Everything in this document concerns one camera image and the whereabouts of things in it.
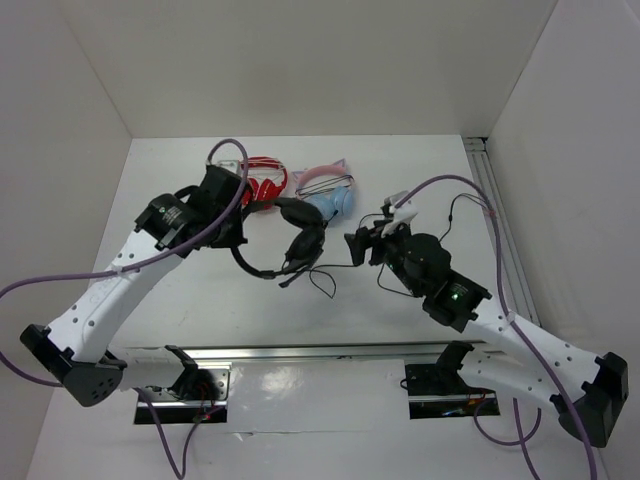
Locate red headphones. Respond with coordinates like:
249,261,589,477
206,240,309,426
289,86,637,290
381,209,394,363
242,156,289,207

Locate aluminium rail at front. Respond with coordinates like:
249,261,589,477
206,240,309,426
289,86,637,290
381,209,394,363
107,339,486,365

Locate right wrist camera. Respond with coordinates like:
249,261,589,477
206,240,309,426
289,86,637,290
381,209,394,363
381,191,418,237

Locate aluminium rail at right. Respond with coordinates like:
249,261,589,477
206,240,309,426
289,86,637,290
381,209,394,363
462,137,541,326

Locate black headset with microphone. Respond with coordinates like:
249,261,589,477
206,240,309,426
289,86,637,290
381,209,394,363
230,197,328,288

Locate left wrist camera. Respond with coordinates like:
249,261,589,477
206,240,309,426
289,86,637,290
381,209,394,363
213,160,242,176

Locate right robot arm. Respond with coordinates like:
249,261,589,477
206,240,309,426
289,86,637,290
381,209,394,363
345,222,629,448

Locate aluminium rail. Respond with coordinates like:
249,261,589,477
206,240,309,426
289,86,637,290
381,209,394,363
107,339,486,365
462,137,541,326

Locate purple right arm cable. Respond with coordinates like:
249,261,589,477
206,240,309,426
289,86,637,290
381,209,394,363
397,175,599,480

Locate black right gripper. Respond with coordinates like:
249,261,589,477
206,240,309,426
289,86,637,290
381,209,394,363
342,216,424,297

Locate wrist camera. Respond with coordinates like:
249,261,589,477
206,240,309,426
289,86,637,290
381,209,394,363
213,160,242,176
381,191,418,237

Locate black headset cable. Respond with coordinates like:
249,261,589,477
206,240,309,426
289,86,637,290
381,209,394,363
307,212,421,301

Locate thin black sensor wire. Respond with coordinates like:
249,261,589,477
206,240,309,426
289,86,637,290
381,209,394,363
442,193,499,241

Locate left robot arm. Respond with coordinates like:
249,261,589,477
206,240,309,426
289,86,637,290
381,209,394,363
20,161,248,407

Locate pink and blue cat headphones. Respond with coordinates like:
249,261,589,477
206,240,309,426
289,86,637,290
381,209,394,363
292,159,355,222

